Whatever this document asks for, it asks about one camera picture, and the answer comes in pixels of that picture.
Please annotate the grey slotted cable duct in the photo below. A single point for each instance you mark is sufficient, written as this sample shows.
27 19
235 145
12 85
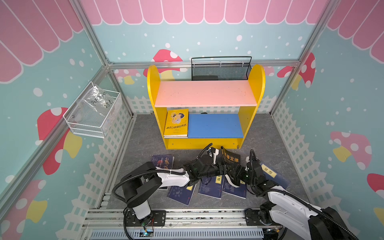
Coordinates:
198 234

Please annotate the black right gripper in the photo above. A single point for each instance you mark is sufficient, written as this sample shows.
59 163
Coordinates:
238 173

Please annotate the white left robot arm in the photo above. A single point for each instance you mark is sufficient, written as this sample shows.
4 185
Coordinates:
135 188

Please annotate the navy book at right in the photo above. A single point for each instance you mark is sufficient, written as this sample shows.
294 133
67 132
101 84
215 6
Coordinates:
272 178

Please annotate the navy book yellow label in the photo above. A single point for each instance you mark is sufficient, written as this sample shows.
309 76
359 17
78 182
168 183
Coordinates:
182 195

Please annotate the yellow bookshelf with coloured shelves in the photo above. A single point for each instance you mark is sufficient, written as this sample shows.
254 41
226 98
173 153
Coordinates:
220 129

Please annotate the black wire mesh basket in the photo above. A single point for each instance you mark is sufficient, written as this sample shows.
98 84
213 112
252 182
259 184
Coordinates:
220 68

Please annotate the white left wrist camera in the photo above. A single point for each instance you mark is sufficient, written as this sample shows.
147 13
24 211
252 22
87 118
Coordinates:
214 153

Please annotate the black antler cover book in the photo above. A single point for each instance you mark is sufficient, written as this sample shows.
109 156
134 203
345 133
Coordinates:
231 160

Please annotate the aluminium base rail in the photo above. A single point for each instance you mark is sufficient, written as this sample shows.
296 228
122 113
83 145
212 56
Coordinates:
173 218

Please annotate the white wire wall basket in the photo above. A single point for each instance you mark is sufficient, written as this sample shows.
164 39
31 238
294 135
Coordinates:
84 122

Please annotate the navy book floral cover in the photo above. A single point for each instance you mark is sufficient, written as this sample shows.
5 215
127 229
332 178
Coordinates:
212 187

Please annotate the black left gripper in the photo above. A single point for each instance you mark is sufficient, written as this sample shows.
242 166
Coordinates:
218 172

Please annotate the dark portrait cover book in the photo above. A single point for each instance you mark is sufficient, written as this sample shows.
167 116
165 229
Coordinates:
163 161

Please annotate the clear plastic bag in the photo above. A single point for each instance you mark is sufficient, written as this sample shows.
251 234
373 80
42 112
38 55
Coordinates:
98 101

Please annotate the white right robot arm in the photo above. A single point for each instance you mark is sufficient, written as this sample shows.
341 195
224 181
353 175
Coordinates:
308 221

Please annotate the yellow cartoon cover book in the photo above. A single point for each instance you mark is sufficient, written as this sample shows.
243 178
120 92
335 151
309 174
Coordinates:
177 124

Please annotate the navy book under black book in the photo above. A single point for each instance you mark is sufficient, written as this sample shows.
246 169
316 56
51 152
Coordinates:
240 192

